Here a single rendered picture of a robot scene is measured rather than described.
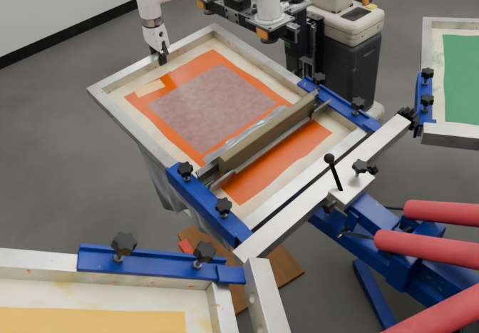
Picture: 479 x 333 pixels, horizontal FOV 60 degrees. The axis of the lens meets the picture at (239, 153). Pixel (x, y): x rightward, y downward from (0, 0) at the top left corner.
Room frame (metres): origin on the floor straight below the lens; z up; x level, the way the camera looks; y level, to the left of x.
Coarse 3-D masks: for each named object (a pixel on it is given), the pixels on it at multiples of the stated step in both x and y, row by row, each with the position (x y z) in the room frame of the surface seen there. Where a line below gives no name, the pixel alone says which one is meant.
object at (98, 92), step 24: (216, 24) 1.59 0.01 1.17; (168, 48) 1.46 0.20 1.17; (192, 48) 1.50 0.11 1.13; (240, 48) 1.43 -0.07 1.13; (120, 72) 1.34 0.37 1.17; (144, 72) 1.37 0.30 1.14; (288, 72) 1.27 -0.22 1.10; (96, 96) 1.22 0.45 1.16; (120, 120) 1.10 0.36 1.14; (336, 120) 1.06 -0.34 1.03; (144, 144) 0.99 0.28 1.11; (336, 144) 0.92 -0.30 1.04; (360, 144) 0.94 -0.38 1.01; (312, 168) 0.84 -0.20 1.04; (288, 192) 0.77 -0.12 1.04; (264, 216) 0.70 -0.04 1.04
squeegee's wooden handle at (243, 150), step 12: (312, 96) 1.06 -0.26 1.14; (288, 108) 1.01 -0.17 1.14; (300, 108) 1.01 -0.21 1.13; (312, 108) 1.05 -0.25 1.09; (276, 120) 0.97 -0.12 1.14; (288, 120) 0.98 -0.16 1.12; (300, 120) 1.02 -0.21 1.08; (264, 132) 0.93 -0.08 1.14; (276, 132) 0.95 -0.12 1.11; (240, 144) 0.89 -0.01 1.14; (252, 144) 0.89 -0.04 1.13; (264, 144) 0.93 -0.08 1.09; (228, 156) 0.85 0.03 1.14; (240, 156) 0.87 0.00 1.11; (228, 168) 0.84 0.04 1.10
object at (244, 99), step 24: (192, 72) 1.36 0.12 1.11; (216, 72) 1.35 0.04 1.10; (240, 72) 1.34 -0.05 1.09; (216, 96) 1.22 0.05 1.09; (240, 96) 1.21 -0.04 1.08; (264, 96) 1.20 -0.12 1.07; (240, 120) 1.10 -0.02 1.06; (312, 120) 1.07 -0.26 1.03; (288, 144) 0.97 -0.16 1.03; (312, 144) 0.97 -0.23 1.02
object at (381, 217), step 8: (360, 200) 0.68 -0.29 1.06; (368, 200) 0.68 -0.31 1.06; (352, 208) 0.67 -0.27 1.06; (360, 208) 0.66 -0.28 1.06; (368, 208) 0.66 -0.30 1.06; (376, 208) 0.65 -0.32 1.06; (384, 208) 0.65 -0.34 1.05; (360, 216) 0.65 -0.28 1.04; (368, 216) 0.63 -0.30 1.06; (376, 216) 0.63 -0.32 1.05; (384, 216) 0.63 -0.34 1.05; (392, 216) 0.63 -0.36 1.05; (360, 224) 0.64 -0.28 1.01; (368, 224) 0.63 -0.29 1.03; (376, 224) 0.61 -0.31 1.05; (384, 224) 0.61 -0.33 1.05; (392, 224) 0.61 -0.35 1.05
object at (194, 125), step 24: (168, 72) 1.37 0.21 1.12; (144, 96) 1.25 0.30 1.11; (168, 96) 1.24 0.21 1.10; (192, 96) 1.23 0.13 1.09; (168, 120) 1.12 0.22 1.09; (192, 120) 1.11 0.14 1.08; (216, 120) 1.11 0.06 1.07; (192, 144) 1.01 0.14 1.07; (216, 144) 1.00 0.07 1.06; (264, 168) 0.89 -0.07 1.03; (240, 192) 0.81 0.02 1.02
